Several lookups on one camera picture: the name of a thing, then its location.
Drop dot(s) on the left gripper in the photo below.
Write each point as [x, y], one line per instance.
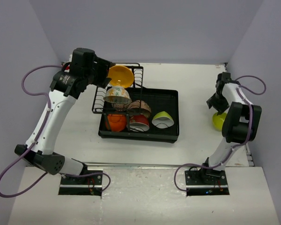
[104, 66]

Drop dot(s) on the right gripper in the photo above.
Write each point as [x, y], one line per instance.
[220, 108]

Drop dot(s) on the lime green bowl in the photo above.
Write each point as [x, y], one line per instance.
[162, 120]
[218, 120]

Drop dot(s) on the yellow bowl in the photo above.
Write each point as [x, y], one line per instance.
[121, 76]

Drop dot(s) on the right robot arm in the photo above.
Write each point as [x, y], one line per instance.
[241, 122]

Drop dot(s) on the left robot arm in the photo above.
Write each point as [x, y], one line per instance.
[84, 69]

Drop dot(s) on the white floral bowl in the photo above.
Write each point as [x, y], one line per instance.
[117, 94]

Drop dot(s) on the brown patterned bowl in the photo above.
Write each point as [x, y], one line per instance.
[120, 107]

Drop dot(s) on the pink flower bowl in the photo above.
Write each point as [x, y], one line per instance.
[140, 107]

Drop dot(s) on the orange bowl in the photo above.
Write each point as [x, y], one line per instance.
[116, 122]

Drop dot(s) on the black drip tray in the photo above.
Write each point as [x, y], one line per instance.
[158, 100]

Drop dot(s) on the red bowl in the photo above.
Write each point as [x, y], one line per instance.
[139, 123]

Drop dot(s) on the black wire dish rack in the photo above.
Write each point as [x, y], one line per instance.
[98, 103]

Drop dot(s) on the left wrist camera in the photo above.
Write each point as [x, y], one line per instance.
[67, 64]

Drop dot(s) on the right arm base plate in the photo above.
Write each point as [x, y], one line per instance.
[205, 179]

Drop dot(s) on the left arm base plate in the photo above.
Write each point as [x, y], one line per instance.
[94, 181]

